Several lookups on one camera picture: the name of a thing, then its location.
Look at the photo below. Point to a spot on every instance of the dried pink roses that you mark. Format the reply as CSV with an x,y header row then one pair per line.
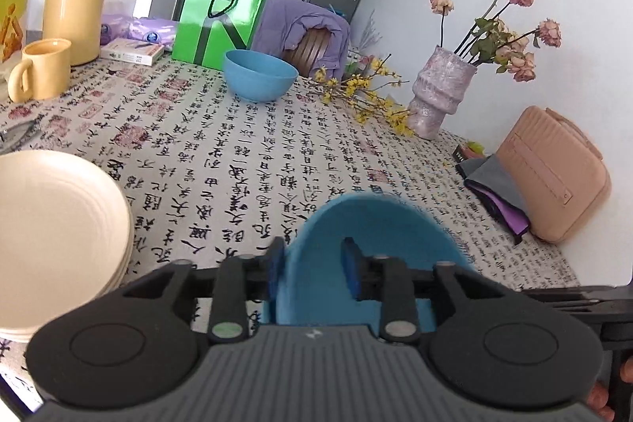
x,y
490,41

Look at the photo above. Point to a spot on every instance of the purple jacket on chair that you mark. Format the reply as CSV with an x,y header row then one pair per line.
x,y
284,23

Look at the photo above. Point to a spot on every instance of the yellow mug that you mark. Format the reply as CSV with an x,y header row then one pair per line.
x,y
43,73

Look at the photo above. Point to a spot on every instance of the pink textured vase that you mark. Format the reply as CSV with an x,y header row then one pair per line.
x,y
438,90

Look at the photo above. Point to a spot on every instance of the calligraphy print tablecloth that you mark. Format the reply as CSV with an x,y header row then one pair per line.
x,y
208,176

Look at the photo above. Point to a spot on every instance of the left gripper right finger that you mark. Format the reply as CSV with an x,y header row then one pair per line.
x,y
386,280

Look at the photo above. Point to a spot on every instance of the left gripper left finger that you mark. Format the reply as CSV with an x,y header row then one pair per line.
x,y
240,280

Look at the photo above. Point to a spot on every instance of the yellow flower branch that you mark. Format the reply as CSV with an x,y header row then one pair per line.
x,y
363,94

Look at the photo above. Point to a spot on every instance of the white book box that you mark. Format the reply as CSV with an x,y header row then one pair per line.
x,y
132,51

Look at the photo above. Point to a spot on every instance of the blue bowl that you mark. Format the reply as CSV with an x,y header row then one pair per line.
x,y
381,225
257,77
290,306

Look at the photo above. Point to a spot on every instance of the cream plate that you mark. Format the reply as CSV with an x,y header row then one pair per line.
x,y
65,225
23,336
59,311

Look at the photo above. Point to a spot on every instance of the wooden chair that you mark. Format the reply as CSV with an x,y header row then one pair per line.
x,y
310,49

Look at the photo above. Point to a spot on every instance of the green shopping bag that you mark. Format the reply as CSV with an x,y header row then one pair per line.
x,y
208,29

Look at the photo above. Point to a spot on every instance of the pink small suitcase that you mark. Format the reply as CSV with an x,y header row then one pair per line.
x,y
558,170

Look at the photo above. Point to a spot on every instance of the grey purple folded cloth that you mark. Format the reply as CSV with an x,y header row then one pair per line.
x,y
493,186

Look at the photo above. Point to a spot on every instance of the yellow-green snack box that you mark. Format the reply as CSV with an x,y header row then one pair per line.
x,y
12,34

